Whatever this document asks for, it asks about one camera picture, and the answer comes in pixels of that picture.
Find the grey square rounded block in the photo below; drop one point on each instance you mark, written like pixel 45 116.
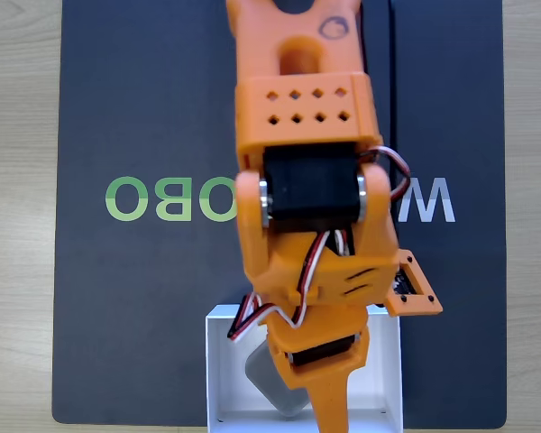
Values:
pixel 270 383

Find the white open cardboard box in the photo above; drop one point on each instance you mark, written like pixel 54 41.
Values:
pixel 378 361

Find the dark mat with WOWROBO print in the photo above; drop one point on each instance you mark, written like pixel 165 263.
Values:
pixel 140 113

